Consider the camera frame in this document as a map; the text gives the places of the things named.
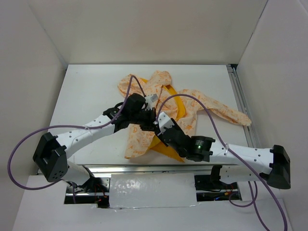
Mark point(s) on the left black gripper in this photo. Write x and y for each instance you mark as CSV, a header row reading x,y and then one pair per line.
x,y
150,125

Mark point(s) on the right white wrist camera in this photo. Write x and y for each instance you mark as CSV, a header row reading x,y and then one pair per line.
x,y
163,123

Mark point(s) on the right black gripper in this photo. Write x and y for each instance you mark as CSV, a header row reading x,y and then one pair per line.
x,y
176,126

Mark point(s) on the aluminium frame rail right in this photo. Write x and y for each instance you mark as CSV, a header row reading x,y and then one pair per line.
x,y
242,105

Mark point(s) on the aluminium frame rail front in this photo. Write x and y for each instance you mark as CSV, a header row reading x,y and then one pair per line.
x,y
114,169

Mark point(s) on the white cover sheet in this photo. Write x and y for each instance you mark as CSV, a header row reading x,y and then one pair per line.
x,y
152,190

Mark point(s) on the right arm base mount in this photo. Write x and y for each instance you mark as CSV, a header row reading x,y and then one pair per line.
x,y
207,191

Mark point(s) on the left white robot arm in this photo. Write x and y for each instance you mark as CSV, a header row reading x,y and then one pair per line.
x,y
53,151

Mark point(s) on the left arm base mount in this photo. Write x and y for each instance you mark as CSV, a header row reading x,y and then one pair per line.
x,y
96,192

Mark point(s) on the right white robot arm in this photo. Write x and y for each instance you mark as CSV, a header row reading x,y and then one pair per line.
x,y
270,164

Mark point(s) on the yellow and patterned jacket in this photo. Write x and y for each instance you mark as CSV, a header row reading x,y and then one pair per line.
x,y
180,105

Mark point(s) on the aluminium frame rail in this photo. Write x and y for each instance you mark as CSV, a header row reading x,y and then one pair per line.
x,y
114,169
242,105

